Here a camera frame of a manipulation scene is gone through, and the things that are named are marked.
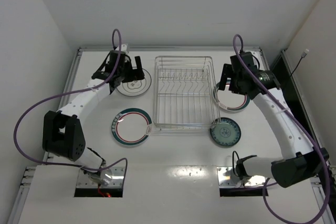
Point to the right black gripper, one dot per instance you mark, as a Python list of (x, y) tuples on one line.
[(231, 82)]

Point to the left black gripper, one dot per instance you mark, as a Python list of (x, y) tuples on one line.
[(134, 75)]

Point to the white plate green clover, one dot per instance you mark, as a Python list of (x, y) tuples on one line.
[(137, 87)]

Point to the red green rimmed plate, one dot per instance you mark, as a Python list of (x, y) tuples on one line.
[(131, 127), (228, 101)]

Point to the blue floral green plate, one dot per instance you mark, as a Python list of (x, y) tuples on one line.
[(225, 132)]

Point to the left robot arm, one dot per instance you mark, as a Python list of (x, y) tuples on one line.
[(62, 130)]

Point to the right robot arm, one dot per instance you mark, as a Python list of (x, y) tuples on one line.
[(301, 157)]

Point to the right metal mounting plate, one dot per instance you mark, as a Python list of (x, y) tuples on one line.
[(227, 179)]

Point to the metal mounting plate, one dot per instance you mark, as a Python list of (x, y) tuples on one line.
[(227, 179), (109, 178)]

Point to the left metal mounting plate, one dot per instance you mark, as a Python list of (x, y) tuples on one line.
[(109, 178)]

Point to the wire dish rack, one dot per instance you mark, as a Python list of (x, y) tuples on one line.
[(183, 93)]

